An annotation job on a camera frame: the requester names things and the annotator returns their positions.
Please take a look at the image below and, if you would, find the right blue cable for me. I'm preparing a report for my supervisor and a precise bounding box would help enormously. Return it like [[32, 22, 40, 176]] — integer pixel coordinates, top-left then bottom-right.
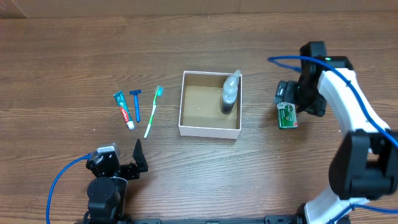
[[267, 55, 398, 224]]

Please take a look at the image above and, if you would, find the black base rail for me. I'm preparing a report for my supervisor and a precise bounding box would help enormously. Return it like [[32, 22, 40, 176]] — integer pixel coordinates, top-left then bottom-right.
[[111, 215, 306, 224]]

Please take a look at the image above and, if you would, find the green white toothbrush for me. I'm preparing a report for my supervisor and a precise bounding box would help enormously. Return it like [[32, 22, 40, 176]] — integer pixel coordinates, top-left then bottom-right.
[[144, 85, 164, 139]]

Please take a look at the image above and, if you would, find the white cardboard box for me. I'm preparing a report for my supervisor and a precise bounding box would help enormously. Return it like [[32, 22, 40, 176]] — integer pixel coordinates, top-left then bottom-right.
[[178, 71, 243, 139]]

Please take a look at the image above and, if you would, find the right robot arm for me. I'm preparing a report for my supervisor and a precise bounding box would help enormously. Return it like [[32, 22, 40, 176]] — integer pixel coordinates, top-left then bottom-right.
[[275, 55, 397, 223]]

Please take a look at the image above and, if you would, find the blue cable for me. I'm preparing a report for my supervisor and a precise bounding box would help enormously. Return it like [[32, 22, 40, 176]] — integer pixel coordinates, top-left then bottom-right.
[[267, 55, 398, 224], [45, 153, 93, 224]]

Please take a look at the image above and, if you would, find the blue disposable razor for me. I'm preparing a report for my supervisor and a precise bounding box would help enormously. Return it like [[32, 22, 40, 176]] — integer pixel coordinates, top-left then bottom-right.
[[129, 90, 142, 123]]

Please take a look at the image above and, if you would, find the clear bottle with dark liquid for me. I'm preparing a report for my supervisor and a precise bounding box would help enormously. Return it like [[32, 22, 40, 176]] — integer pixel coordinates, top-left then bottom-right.
[[221, 70, 241, 114]]

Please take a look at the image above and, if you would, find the green soap packet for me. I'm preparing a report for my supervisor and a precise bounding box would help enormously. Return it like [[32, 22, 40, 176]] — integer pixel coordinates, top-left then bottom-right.
[[276, 102, 298, 129]]

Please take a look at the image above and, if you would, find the left blue cable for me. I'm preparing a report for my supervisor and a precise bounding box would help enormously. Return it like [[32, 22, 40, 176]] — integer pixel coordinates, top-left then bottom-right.
[[45, 153, 93, 224]]

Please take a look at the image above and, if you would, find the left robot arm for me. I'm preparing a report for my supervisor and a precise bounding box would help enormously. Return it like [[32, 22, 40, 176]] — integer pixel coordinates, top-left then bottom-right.
[[83, 139, 148, 223]]

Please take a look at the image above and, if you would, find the Colgate toothpaste tube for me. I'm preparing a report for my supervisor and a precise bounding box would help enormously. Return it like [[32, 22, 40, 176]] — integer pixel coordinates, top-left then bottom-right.
[[113, 90, 135, 130]]

